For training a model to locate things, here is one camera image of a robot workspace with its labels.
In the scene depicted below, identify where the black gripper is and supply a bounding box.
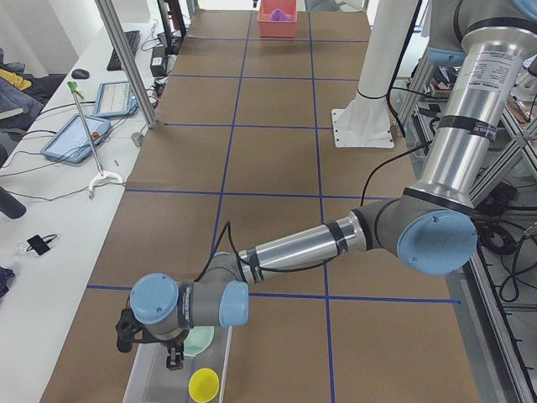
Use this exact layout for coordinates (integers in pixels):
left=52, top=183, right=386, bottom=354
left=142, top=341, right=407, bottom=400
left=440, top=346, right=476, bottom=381
left=162, top=331, right=186, bottom=370

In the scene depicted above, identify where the green ceramic bowl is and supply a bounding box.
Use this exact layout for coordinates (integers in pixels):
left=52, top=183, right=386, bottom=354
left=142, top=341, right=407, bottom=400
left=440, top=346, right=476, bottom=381
left=184, top=326, right=215, bottom=357

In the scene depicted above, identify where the yellow plastic cup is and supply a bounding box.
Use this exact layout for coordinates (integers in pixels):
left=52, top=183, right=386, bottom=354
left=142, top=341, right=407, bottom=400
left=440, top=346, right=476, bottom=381
left=188, top=368, right=220, bottom=403

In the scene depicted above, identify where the purple microfiber cloth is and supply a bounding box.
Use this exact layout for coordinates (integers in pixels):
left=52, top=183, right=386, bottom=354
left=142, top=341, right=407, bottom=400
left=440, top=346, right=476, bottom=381
left=269, top=8, right=292, bottom=22

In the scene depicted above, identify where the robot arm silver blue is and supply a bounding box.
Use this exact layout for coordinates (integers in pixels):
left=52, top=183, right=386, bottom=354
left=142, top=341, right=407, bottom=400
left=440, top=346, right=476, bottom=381
left=116, top=1, right=536, bottom=369

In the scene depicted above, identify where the clear plastic box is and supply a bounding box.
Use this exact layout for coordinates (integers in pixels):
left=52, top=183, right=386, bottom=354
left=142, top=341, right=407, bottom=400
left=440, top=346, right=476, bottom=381
left=123, top=327, right=233, bottom=402

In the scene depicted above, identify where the lower teach pendant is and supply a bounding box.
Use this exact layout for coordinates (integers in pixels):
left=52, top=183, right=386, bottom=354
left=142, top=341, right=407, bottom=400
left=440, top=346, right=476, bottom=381
left=40, top=114, right=112, bottom=164

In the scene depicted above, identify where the teach pendant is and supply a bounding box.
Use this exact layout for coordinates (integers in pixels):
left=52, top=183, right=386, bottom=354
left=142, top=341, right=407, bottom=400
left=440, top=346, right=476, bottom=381
left=40, top=114, right=112, bottom=164
left=93, top=81, right=138, bottom=118

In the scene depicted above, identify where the upper teach pendant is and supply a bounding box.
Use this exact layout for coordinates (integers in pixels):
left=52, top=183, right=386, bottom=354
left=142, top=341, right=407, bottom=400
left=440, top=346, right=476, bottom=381
left=93, top=81, right=138, bottom=118

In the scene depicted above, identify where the reacher grabber stick tool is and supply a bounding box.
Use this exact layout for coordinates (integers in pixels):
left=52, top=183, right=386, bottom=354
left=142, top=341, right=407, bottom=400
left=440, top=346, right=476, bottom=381
left=67, top=81, right=123, bottom=199

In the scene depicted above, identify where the black power adapter brick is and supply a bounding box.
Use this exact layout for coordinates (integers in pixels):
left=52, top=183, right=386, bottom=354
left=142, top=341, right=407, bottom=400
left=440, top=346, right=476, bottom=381
left=149, top=46, right=169, bottom=77

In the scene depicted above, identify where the black computer mouse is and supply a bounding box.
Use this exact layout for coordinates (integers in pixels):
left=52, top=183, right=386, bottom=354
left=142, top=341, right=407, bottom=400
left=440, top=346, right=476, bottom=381
left=70, top=68, right=90, bottom=80

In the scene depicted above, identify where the black computer keyboard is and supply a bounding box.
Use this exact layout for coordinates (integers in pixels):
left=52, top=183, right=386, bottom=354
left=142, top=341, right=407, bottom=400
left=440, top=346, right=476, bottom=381
left=106, top=29, right=142, bottom=71

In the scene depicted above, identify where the pink plastic tray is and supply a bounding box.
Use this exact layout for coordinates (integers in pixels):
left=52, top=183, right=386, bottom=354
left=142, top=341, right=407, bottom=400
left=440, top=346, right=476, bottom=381
left=257, top=0, right=297, bottom=38

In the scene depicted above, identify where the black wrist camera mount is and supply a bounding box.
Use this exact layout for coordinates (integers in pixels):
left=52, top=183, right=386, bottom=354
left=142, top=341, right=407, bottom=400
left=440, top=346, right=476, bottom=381
left=115, top=308, right=153, bottom=353

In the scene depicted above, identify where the small black device with cable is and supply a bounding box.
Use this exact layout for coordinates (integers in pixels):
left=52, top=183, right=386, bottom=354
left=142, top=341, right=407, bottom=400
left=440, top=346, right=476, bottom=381
left=26, top=233, right=58, bottom=256

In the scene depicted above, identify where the white pedestal column base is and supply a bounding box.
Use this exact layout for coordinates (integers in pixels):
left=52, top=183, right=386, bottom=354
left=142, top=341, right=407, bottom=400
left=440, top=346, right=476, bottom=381
left=331, top=0, right=420, bottom=149

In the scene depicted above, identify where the aluminium frame post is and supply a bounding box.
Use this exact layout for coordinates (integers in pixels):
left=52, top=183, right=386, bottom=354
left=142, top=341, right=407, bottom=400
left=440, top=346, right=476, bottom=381
left=95, top=0, right=157, bottom=128

